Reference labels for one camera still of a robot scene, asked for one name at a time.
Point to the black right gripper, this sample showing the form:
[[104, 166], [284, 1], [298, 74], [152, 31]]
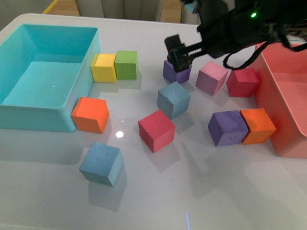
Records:
[[217, 39]]

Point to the blue block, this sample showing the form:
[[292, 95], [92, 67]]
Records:
[[102, 164], [173, 100]]

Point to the blue block front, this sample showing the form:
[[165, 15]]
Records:
[[102, 164]]

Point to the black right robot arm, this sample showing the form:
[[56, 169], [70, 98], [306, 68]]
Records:
[[262, 22]]

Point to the purple block far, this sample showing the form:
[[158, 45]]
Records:
[[171, 76]]

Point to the purple block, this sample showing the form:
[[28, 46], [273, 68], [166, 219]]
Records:
[[227, 128], [171, 76]]

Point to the pink foam block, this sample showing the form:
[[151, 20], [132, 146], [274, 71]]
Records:
[[211, 78]]

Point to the right grey chair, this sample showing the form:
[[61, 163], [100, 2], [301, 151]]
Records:
[[159, 9]]

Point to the grey chair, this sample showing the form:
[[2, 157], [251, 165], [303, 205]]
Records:
[[159, 9], [113, 9]]

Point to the green foam block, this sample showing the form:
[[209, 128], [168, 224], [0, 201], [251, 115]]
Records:
[[126, 65]]

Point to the dark red block far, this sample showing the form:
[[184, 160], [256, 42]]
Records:
[[242, 83]]

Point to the yellow foam block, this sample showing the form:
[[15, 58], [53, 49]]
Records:
[[103, 68]]

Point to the left grey chair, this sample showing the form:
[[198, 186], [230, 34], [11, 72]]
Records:
[[113, 9]]

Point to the red block near centre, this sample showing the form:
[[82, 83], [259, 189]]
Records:
[[156, 130]]

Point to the purple block near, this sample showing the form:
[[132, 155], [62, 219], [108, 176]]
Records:
[[227, 128]]

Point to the orange block near teal bin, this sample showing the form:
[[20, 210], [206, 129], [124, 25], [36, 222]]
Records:
[[90, 115]]

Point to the pink plastic bin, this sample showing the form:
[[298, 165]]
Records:
[[283, 94]]

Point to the orange block near pink bin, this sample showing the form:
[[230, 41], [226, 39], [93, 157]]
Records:
[[260, 126]]

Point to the teal plastic bin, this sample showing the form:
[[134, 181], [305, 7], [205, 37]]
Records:
[[44, 71]]

